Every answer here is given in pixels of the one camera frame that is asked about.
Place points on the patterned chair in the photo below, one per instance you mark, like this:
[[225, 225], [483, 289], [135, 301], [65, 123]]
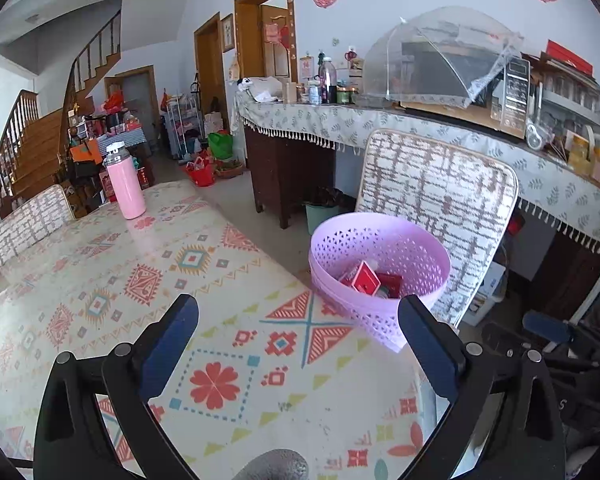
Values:
[[30, 220], [430, 185]]

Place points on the teal bin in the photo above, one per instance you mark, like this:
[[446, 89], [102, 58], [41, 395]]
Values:
[[322, 217]]

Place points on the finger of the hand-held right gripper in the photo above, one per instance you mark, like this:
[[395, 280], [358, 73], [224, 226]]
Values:
[[545, 326], [502, 337]]

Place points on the mesh food cover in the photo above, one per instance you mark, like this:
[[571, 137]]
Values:
[[430, 55]]

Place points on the wooden door frame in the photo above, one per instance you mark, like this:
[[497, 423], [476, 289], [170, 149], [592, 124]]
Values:
[[210, 70]]

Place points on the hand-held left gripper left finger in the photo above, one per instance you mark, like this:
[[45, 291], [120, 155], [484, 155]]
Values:
[[172, 345]]

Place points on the framed wall picture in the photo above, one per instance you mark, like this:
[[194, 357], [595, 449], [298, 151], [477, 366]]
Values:
[[228, 32]]

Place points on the wooden staircase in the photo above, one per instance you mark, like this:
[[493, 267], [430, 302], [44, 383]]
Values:
[[40, 145]]

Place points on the dark wooden sideboard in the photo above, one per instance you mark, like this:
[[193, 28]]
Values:
[[285, 170]]

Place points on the red basket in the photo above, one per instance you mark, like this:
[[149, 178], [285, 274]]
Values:
[[201, 175]]

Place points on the white microwave oven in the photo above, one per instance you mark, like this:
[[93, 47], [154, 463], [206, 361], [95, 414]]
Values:
[[510, 95]]

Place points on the orange bag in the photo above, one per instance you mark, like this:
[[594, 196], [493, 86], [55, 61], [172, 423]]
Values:
[[87, 150]]

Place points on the white plush toy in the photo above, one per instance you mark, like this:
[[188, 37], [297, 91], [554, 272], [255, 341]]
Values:
[[247, 84]]

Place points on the wooden door red decoration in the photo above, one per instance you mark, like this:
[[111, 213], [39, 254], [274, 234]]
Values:
[[267, 30]]

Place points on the green bag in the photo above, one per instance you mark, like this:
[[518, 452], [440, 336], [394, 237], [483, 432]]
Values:
[[220, 145]]

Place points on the cloth covered sideboard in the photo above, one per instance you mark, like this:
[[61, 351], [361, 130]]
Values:
[[380, 122]]

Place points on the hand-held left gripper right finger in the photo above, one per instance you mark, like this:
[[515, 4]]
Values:
[[430, 355]]

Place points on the white metal rack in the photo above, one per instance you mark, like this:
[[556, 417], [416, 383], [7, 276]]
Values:
[[182, 120]]

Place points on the dark liquid plastic bottle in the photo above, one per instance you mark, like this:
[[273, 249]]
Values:
[[326, 77]]

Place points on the red gift box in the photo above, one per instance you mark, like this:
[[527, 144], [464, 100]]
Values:
[[570, 57]]

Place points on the purple plastic basket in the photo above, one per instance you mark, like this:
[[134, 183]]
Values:
[[380, 240]]

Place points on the red cigarette pack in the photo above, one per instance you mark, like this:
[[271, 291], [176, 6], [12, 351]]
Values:
[[364, 277]]

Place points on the pink thermos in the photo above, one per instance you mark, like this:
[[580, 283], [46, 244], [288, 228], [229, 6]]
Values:
[[126, 190]]

